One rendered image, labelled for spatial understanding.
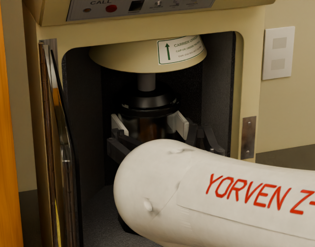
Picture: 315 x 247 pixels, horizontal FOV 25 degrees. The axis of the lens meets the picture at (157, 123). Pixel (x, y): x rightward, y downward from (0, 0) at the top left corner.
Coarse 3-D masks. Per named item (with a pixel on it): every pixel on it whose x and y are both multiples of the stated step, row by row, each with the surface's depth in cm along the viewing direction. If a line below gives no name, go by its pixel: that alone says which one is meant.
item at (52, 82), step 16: (48, 48) 86; (48, 64) 81; (48, 80) 79; (48, 96) 83; (48, 112) 88; (64, 128) 66; (64, 144) 63; (64, 160) 63; (64, 176) 63; (64, 192) 64; (64, 208) 66; (64, 224) 69; (64, 240) 72
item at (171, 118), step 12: (180, 96) 111; (132, 108) 106; (144, 108) 106; (156, 108) 106; (168, 108) 107; (120, 120) 110; (132, 120) 108; (144, 120) 107; (156, 120) 107; (168, 120) 109; (132, 132) 109; (144, 132) 108; (156, 132) 108; (168, 132) 110
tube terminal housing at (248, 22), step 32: (32, 0) 89; (32, 32) 93; (64, 32) 91; (96, 32) 92; (128, 32) 94; (160, 32) 95; (192, 32) 97; (256, 32) 100; (32, 64) 97; (256, 64) 102; (32, 96) 101; (256, 96) 105; (32, 128) 106; (256, 128) 107
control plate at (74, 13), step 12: (72, 0) 83; (84, 0) 83; (96, 0) 84; (108, 0) 85; (120, 0) 85; (132, 0) 86; (156, 0) 87; (168, 0) 88; (180, 0) 89; (204, 0) 90; (72, 12) 85; (84, 12) 86; (96, 12) 87; (108, 12) 87; (120, 12) 88; (132, 12) 89; (144, 12) 90; (156, 12) 90
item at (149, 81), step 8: (144, 80) 108; (152, 80) 108; (128, 88) 110; (136, 88) 110; (144, 88) 109; (152, 88) 109; (160, 88) 110; (168, 88) 110; (120, 96) 109; (128, 96) 108; (136, 96) 107; (144, 96) 107; (152, 96) 107; (160, 96) 107; (168, 96) 108; (128, 104) 107; (136, 104) 107; (144, 104) 107; (152, 104) 107; (160, 104) 107
